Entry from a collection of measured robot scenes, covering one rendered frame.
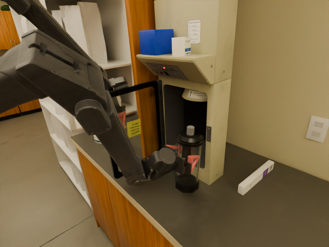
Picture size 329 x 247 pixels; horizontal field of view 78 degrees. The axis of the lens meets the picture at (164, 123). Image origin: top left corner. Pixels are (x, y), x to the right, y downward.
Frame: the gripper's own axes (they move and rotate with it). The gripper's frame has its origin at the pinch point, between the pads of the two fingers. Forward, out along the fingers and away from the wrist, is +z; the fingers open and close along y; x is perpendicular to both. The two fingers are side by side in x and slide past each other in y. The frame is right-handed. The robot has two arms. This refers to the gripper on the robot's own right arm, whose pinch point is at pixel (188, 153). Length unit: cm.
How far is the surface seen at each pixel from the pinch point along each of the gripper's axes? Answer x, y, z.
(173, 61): -34.4, 6.9, -3.0
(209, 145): -0.4, -2.2, 10.7
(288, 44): -40, -12, 50
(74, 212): 117, 130, -12
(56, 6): -78, 220, 32
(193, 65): -33.5, -1.6, -2.2
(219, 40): -41.0, -3.2, 8.7
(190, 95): -19.4, 10.2, 11.5
